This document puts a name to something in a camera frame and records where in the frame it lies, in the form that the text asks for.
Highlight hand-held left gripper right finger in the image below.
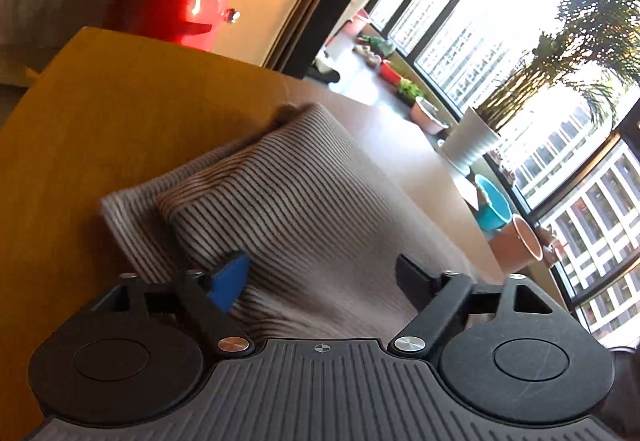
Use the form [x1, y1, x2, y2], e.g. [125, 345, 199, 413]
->
[392, 254, 556, 362]

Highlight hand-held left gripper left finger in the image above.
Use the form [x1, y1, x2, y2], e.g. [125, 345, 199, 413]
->
[92, 253, 255, 357]

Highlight striped grey garment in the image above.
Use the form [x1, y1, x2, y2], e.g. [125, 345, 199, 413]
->
[100, 102, 506, 342]

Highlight blue plastic basin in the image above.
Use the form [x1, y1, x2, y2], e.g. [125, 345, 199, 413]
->
[474, 173, 513, 232]

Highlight terracotta plant pot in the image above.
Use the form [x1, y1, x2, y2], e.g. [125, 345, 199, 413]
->
[492, 213, 543, 272]

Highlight white ribbed plant pot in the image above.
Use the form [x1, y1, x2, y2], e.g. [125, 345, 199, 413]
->
[440, 107, 501, 172]

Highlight white planter bowl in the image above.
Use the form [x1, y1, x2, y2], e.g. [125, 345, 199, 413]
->
[410, 97, 448, 134]

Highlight beige shoes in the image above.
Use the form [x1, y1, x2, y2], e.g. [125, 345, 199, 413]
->
[355, 46, 382, 68]

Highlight green plush slippers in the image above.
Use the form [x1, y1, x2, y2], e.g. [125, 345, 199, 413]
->
[357, 35, 396, 58]

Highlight tall palm plant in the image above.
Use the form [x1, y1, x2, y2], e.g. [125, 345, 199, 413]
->
[475, 0, 640, 136]

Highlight pink plastic basin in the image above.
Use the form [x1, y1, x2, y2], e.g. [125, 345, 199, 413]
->
[345, 10, 372, 36]

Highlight cream cabinet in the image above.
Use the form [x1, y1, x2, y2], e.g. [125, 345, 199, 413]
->
[172, 0, 321, 68]

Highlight red plastic tub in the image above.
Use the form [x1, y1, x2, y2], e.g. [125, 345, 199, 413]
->
[104, 0, 241, 52]

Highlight black window frame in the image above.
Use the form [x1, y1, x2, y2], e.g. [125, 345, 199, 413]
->
[370, 0, 640, 352]

